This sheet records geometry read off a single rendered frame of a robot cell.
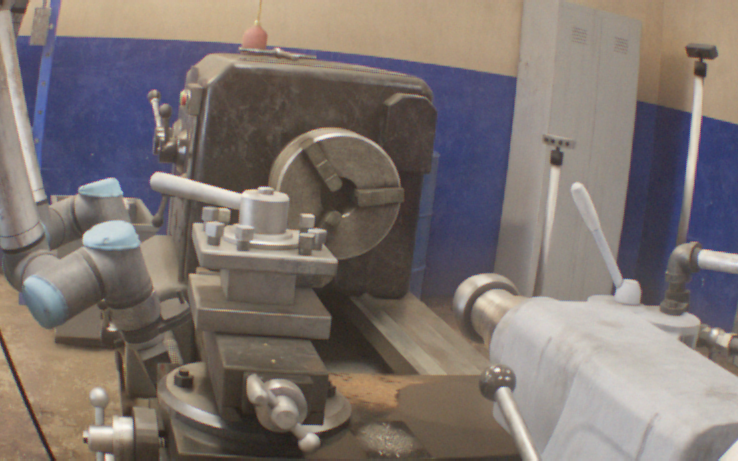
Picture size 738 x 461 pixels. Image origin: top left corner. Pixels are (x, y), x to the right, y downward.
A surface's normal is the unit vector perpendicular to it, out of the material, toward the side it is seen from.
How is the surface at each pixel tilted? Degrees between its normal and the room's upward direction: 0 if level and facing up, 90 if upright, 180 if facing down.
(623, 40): 90
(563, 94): 90
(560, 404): 86
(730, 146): 90
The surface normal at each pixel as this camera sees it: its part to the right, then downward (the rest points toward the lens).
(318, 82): 0.25, 0.21
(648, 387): -0.25, -0.93
